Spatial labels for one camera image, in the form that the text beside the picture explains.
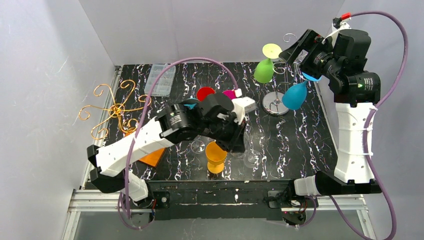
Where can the clear wine glass gold rack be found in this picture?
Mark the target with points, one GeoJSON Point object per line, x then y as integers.
{"type": "Point", "coordinates": [197, 146]}

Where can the light blue wine glass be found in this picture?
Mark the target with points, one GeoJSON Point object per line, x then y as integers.
{"type": "Point", "coordinates": [190, 102]}

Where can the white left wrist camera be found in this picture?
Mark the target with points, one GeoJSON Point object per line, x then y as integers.
{"type": "Point", "coordinates": [242, 106]}

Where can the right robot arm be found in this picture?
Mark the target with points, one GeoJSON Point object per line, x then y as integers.
{"type": "Point", "coordinates": [356, 93]}

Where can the orange wooden rack base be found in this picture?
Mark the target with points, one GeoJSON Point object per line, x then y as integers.
{"type": "Point", "coordinates": [153, 158]}

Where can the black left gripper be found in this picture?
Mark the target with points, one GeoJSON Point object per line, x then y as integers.
{"type": "Point", "coordinates": [234, 135]}

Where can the aluminium front rail frame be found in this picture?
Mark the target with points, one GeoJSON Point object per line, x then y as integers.
{"type": "Point", "coordinates": [216, 210]}

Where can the clear wine glass silver rack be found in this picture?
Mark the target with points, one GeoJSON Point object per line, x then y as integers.
{"type": "Point", "coordinates": [250, 157]}

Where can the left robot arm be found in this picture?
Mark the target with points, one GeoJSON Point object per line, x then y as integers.
{"type": "Point", "coordinates": [217, 117]}

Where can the blue wine glass silver rack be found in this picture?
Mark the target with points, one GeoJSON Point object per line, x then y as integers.
{"type": "Point", "coordinates": [296, 94]}

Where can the silver wire glass rack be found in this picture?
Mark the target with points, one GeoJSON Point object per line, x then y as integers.
{"type": "Point", "coordinates": [290, 72]}

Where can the gold wire glass rack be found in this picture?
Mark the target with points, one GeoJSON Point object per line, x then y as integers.
{"type": "Point", "coordinates": [114, 110]}

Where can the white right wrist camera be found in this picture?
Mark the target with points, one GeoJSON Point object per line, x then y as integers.
{"type": "Point", "coordinates": [338, 24]}

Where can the red wine glass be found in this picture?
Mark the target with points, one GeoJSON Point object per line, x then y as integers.
{"type": "Point", "coordinates": [203, 92]}

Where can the pink wine glass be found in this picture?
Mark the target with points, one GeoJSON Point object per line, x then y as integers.
{"type": "Point", "coordinates": [231, 94]}

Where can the clear plastic screw box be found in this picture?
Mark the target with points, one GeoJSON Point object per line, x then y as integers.
{"type": "Point", "coordinates": [163, 86]}

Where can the orange yellow wine glass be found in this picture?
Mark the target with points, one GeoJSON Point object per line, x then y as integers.
{"type": "Point", "coordinates": [215, 158]}

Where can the green wine glass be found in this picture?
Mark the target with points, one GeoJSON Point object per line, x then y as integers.
{"type": "Point", "coordinates": [265, 69]}

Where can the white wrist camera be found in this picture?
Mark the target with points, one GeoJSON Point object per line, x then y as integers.
{"type": "Point", "coordinates": [242, 106]}
{"type": "Point", "coordinates": [338, 24]}

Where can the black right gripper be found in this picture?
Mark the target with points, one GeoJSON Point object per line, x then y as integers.
{"type": "Point", "coordinates": [306, 52]}

